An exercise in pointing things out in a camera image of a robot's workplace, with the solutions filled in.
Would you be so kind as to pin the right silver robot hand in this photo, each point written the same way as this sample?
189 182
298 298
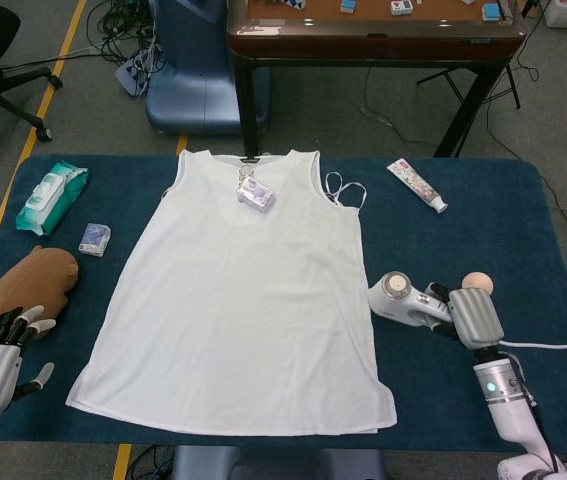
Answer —
475 317

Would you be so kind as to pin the white handheld steamer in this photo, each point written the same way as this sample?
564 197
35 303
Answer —
393 300

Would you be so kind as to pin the white sleeveless shirt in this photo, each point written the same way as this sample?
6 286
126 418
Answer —
233 300

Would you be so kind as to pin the blue plastic robot base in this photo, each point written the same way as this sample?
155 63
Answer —
193 90

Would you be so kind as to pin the beige round ball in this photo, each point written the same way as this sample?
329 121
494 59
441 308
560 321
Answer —
478 280

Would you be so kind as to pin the dark blue table mat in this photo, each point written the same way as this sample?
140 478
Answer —
488 240

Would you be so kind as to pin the brown plush toy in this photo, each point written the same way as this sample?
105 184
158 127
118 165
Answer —
28 295

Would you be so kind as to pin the white toothpaste tube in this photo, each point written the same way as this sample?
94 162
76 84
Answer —
415 182

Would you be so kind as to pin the small pocket tissue pack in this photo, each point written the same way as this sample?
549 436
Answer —
94 239

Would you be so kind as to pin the green wet wipes pack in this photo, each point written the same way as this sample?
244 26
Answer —
53 200

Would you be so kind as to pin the blue grey robot torso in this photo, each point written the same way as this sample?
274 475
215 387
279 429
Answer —
278 465

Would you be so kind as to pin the small clear purple case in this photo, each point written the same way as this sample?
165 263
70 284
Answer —
255 196

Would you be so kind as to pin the round metal keyring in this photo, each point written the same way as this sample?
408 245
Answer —
246 170

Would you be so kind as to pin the brown mahjong table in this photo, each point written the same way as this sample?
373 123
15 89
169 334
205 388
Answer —
363 47

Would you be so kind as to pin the blue mahjong tile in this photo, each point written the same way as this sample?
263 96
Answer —
490 12
347 6

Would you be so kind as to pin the white faced mahjong tile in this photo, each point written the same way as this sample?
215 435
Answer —
396 7
408 7

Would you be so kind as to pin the white floor power strip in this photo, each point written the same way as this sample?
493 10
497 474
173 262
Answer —
130 75

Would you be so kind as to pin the blue white snake puzzle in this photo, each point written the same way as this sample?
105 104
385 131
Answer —
293 3

